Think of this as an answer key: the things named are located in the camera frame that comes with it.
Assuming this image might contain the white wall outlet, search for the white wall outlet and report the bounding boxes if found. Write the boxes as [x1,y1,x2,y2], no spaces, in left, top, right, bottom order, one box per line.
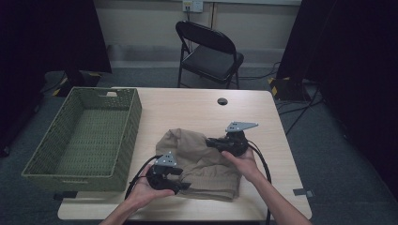
[182,0,205,14]

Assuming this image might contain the black curtain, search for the black curtain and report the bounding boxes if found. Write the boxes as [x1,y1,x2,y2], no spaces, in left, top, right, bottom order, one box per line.
[276,0,398,191]
[0,0,113,158]

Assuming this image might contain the black folding chair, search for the black folding chair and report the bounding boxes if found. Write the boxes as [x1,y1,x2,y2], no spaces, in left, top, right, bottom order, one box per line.
[175,20,245,90]

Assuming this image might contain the black stand base yellow tape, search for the black stand base yellow tape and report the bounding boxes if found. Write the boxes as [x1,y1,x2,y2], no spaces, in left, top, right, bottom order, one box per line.
[268,76,310,102]

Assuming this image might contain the right hand-held gripper cable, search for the right hand-held gripper cable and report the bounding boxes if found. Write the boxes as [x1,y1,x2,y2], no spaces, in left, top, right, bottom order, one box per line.
[247,140,273,225]

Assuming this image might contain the person's right hand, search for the person's right hand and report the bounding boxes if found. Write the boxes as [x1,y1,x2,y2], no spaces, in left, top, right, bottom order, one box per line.
[221,146,265,185]

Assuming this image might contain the person's left hand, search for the person's left hand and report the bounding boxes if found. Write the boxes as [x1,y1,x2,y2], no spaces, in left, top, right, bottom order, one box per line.
[124,163,176,211]

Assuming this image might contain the thin wall pipe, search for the thin wall pipe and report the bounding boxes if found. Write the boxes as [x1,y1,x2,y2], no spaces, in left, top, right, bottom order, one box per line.
[211,2,218,30]

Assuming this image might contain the grey tape strip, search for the grey tape strip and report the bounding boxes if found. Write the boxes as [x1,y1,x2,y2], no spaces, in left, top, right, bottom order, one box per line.
[53,190,79,202]
[292,187,315,199]

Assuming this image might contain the hand-held gripper cable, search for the hand-held gripper cable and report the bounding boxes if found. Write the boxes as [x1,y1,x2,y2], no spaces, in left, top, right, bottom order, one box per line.
[124,154,164,202]
[247,140,273,225]

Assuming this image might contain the black floor cable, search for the black floor cable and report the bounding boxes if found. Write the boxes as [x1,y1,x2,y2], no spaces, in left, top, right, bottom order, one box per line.
[39,70,69,95]
[277,88,325,136]
[237,61,282,81]

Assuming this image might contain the beige shorts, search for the beige shorts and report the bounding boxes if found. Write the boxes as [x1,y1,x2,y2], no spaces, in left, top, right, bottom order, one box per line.
[155,127,243,202]

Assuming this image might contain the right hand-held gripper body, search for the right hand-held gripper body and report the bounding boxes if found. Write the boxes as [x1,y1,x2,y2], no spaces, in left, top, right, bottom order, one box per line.
[218,120,260,158]

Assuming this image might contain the green woven basket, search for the green woven basket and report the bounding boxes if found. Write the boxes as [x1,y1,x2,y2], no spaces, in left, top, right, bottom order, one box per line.
[21,86,143,192]

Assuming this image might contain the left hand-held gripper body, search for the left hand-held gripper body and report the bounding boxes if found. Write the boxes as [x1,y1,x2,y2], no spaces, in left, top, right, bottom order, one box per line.
[145,151,184,193]

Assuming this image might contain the left hand-held gripper cable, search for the left hand-held gripper cable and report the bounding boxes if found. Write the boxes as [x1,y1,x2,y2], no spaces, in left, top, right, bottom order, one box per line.
[124,154,164,202]

